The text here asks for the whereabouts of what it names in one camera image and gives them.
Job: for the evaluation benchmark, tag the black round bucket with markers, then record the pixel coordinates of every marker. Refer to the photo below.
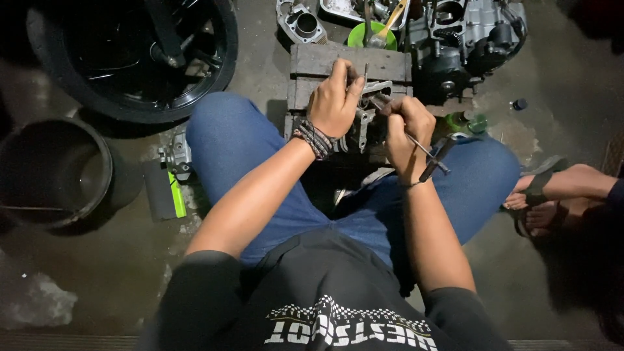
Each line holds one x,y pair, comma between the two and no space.
53,170

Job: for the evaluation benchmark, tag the person's black printed shirt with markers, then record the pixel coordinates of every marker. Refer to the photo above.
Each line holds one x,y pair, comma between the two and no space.
321,292

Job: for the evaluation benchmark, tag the person's blue jeans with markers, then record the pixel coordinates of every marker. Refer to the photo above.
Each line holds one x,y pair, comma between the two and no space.
243,146

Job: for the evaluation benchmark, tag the thin metal valve stem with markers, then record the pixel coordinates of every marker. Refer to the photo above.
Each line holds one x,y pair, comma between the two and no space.
366,73

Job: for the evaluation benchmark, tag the person's left hand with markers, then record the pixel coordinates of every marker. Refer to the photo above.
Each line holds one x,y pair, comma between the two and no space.
331,105

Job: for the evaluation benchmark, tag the small dark bottle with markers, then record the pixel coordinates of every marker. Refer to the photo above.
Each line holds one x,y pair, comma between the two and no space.
519,104

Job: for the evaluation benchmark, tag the person's right fingers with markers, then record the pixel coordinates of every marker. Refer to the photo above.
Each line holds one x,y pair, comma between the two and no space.
403,108

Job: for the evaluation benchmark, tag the black and green box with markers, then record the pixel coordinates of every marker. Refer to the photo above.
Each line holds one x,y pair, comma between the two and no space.
161,195

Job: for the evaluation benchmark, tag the grey motorcycle engine crankcase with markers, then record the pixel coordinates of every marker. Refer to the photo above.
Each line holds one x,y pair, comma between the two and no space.
463,44

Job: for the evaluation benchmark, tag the worn wooden crate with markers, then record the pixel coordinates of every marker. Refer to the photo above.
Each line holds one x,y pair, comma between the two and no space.
321,63

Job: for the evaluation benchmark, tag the green plastic bowl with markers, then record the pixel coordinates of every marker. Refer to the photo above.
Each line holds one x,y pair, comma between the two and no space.
358,36

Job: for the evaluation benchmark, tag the metal parts tray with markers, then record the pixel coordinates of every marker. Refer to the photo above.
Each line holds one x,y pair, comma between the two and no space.
341,7

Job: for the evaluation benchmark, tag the green glass bottle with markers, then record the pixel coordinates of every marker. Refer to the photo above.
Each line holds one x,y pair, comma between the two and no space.
470,123

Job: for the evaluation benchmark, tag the silver engine cylinder head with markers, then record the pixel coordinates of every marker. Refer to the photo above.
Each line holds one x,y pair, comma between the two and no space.
366,114

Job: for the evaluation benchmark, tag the black motorcycle wheel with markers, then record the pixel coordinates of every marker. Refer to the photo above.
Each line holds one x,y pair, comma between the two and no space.
122,58

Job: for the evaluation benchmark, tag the black sandal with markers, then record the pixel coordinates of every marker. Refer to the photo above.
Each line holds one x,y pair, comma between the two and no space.
538,187

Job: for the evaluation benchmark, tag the small silver engine part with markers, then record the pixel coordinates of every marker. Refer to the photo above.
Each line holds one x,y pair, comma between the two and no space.
178,156

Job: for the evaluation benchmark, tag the person's right hand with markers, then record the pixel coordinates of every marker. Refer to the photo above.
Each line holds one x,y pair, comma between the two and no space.
407,139

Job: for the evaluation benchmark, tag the silver engine cylinder block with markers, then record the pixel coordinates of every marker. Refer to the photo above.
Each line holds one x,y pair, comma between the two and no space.
302,23

